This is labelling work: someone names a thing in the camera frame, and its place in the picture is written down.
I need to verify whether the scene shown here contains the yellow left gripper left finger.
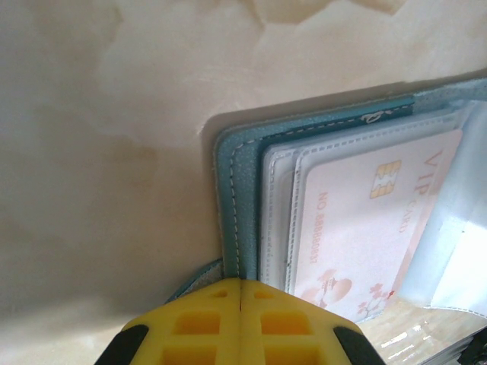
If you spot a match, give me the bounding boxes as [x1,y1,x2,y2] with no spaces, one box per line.
[97,277,244,365]

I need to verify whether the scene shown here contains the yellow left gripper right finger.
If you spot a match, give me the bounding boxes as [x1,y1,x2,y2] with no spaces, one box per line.
[240,278,387,365]

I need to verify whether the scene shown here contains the light blue leather card holder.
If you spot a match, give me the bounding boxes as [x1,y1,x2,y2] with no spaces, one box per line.
[163,78,487,319]

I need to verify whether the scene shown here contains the white pink VIP card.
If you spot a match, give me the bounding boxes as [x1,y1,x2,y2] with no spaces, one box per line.
[294,129,463,324]

